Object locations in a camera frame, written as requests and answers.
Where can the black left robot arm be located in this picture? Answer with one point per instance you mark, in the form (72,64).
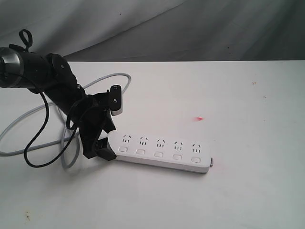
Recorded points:
(51,77)

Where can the grey backdrop cloth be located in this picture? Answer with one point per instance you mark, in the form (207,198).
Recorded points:
(158,30)

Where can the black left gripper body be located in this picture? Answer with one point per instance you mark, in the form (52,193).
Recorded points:
(92,121)

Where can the white five-socket power strip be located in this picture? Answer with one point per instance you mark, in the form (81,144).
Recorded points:
(160,151)

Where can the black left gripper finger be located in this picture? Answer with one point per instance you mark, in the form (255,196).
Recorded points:
(103,149)
(108,124)

